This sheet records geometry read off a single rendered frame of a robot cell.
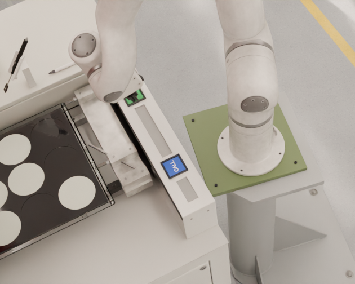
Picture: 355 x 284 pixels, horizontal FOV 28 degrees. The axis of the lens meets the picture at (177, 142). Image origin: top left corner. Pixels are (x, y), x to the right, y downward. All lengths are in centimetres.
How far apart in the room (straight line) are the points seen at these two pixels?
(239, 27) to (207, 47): 175
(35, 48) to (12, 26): 12
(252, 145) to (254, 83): 31
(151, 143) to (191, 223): 24
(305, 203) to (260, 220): 60
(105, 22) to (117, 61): 9
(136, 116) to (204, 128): 22
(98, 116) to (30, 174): 26
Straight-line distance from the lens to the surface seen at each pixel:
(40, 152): 201
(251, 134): 185
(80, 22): 217
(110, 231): 194
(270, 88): 163
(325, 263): 275
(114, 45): 155
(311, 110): 308
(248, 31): 156
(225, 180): 196
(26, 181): 198
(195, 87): 316
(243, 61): 165
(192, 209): 178
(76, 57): 162
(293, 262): 274
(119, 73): 157
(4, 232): 193
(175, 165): 184
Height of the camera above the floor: 257
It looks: 59 degrees down
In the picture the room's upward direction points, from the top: 10 degrees counter-clockwise
